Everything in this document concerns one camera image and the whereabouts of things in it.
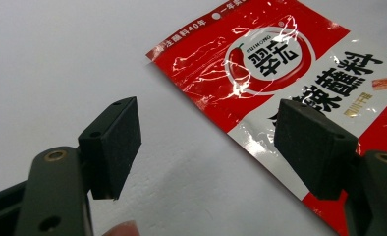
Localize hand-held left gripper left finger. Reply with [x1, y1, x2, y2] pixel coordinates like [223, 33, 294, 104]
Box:
[14, 95, 142, 236]

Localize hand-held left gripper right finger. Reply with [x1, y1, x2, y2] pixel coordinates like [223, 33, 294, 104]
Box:
[273, 98, 387, 236]

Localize red and white seasoning packet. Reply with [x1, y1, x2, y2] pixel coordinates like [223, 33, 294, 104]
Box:
[145, 0, 387, 236]

